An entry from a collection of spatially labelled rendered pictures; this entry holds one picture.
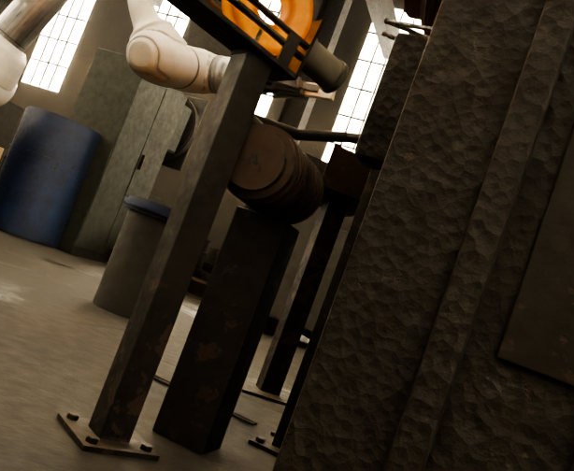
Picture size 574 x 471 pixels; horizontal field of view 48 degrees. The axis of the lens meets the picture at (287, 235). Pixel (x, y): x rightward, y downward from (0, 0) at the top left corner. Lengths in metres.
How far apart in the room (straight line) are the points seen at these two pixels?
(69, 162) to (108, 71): 0.78
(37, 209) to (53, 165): 0.32
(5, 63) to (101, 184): 2.98
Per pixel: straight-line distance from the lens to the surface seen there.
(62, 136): 4.72
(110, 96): 4.96
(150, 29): 1.46
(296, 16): 1.07
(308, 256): 1.85
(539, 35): 0.93
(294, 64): 1.05
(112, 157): 4.83
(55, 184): 4.72
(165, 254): 0.96
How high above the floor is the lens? 0.30
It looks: 4 degrees up
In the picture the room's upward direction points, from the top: 20 degrees clockwise
